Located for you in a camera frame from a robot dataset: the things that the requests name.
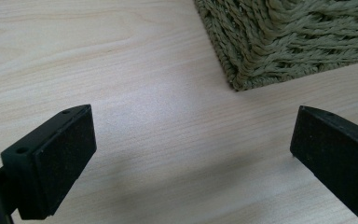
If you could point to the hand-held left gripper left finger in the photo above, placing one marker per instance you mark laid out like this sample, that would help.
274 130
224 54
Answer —
56 161

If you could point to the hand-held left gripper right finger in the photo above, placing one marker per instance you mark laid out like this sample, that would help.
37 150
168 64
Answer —
338 161

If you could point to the green woven basket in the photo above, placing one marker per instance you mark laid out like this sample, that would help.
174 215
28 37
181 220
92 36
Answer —
289 40

